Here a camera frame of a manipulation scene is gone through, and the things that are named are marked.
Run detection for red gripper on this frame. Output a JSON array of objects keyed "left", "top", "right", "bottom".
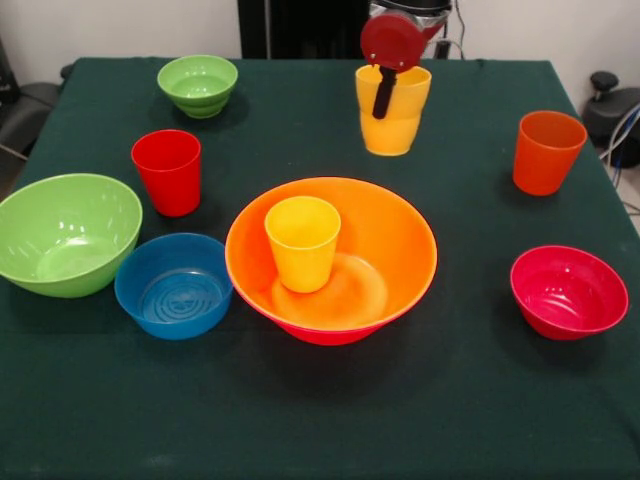
[{"left": 360, "top": 13, "right": 444, "bottom": 121}]

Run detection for large orange bowl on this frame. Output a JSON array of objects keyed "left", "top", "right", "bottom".
[{"left": 224, "top": 176, "right": 439, "bottom": 333}]

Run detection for black cabinet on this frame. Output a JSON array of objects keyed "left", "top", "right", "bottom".
[{"left": 238, "top": 0, "right": 374, "bottom": 60}]

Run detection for orange cup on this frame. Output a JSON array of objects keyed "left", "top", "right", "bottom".
[{"left": 512, "top": 111, "right": 588, "bottom": 197}]

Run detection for small green bowl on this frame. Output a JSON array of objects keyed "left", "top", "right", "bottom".
[{"left": 156, "top": 54, "right": 239, "bottom": 120}]

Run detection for black equipment base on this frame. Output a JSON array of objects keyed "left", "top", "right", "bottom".
[{"left": 582, "top": 71, "right": 640, "bottom": 149}]

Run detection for red cup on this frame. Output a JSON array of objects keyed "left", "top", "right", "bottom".
[{"left": 130, "top": 129, "right": 203, "bottom": 218}]

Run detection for red bowl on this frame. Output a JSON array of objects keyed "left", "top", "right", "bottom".
[{"left": 509, "top": 244, "right": 630, "bottom": 342}]

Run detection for dark green tablecloth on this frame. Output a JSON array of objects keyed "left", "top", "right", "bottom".
[{"left": 0, "top": 57, "right": 640, "bottom": 480}]

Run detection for blue bowl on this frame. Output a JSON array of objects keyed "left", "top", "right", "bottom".
[{"left": 114, "top": 232, "right": 235, "bottom": 342}]

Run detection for large green bowl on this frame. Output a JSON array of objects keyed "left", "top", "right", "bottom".
[{"left": 0, "top": 173, "right": 144, "bottom": 300}]

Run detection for black chair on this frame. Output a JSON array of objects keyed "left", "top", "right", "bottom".
[{"left": 0, "top": 34, "right": 75, "bottom": 161}]

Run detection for blue and white cables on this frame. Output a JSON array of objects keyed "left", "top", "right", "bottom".
[{"left": 598, "top": 102, "right": 640, "bottom": 171}]

